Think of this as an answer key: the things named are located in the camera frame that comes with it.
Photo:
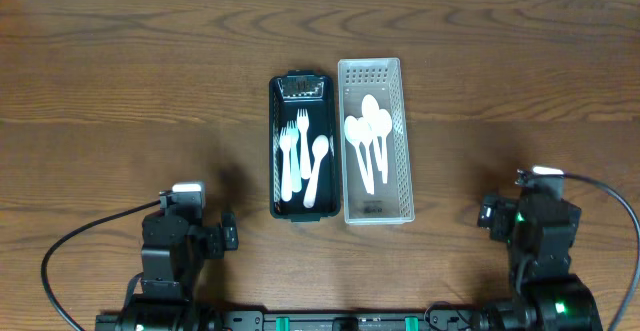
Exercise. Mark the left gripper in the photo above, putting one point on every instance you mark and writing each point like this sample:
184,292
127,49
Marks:
228,236

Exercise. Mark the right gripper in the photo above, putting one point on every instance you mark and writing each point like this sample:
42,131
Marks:
489,216

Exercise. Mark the white fork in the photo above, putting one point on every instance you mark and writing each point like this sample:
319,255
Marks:
286,183
303,124

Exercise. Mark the mint green plastic fork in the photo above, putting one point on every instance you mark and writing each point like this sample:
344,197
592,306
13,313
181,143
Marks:
293,133

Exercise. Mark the white spoon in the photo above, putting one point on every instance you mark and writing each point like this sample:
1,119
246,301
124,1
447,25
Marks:
352,135
370,109
366,140
320,148

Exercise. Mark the white spoon crossing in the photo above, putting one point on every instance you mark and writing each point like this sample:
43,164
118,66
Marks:
383,129

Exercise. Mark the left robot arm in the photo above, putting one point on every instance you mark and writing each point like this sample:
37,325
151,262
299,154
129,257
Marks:
175,247

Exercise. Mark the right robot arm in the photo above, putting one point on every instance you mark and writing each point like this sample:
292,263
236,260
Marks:
538,231

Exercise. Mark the black plastic basket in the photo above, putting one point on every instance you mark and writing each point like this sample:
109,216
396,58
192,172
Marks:
289,95

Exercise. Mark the clear plastic basket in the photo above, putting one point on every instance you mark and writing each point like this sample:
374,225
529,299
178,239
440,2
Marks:
392,203

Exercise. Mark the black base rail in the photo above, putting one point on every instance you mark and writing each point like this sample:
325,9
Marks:
433,319

